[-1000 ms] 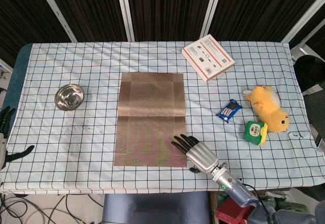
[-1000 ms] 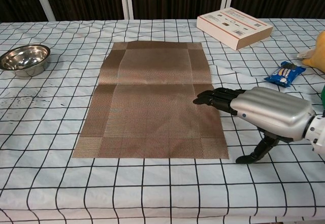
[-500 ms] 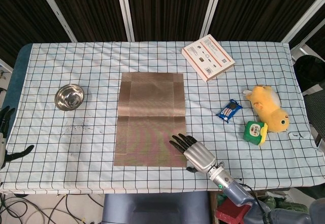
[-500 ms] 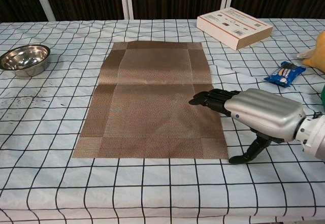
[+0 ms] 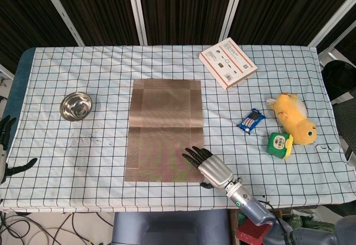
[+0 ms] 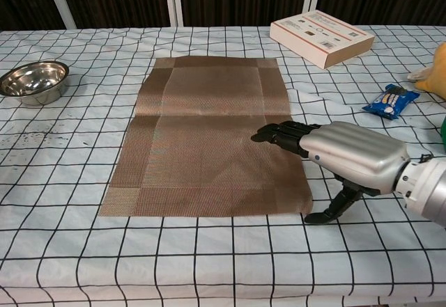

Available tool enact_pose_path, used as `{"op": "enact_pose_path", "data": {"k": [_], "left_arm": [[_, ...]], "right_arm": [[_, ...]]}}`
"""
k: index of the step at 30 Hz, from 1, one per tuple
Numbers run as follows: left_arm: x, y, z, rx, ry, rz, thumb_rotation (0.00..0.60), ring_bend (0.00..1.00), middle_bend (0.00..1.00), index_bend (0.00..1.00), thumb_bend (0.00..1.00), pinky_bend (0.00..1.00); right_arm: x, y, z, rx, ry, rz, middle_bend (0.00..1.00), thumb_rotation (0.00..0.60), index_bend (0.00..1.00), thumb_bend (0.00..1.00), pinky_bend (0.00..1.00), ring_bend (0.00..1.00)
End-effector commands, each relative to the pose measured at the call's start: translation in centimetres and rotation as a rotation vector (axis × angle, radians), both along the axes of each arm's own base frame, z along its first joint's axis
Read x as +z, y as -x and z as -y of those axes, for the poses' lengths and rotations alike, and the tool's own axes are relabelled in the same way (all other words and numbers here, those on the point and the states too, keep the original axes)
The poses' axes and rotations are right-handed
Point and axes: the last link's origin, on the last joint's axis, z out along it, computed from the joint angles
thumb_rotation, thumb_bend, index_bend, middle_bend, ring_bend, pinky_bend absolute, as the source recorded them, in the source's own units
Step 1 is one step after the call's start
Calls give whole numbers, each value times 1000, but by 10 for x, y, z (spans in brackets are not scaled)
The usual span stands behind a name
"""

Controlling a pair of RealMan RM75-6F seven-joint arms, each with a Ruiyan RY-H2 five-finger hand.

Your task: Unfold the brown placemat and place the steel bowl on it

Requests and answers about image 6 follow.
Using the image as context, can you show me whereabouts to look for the white black checked tablecloth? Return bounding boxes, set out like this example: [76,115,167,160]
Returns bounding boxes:
[0,24,446,307]

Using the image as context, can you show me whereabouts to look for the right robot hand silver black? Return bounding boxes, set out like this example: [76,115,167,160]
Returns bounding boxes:
[251,120,411,225]

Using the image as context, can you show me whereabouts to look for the white box with orange stripes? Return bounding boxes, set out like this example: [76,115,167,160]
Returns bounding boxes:
[270,10,376,70]

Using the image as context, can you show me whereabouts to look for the brown woven placemat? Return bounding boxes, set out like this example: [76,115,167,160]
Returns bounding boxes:
[98,56,314,217]

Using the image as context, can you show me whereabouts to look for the stainless steel bowl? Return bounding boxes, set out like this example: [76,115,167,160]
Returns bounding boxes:
[0,61,70,106]

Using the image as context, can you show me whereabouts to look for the blue cookie packet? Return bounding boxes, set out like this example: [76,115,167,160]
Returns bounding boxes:
[361,83,421,119]

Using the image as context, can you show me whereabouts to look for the yellow plush duck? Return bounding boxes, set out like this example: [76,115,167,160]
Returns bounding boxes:
[407,42,446,95]

